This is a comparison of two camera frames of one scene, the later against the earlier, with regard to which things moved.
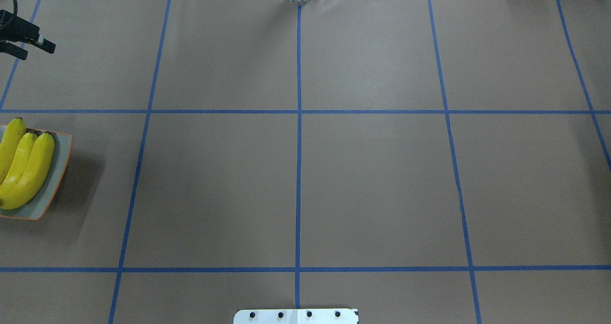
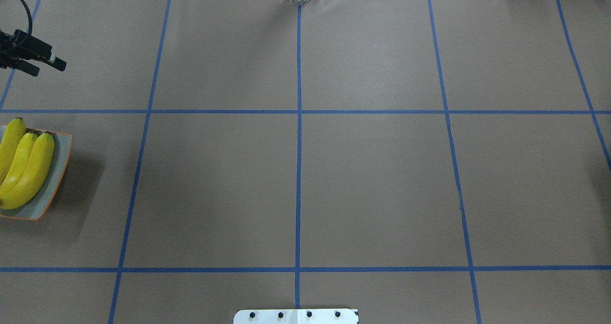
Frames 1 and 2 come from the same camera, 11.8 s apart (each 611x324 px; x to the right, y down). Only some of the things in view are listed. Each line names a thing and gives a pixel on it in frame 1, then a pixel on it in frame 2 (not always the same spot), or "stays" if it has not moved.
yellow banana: [19, 163] stays
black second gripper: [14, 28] to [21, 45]
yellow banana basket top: [12, 134] stays
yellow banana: [35, 177] stays
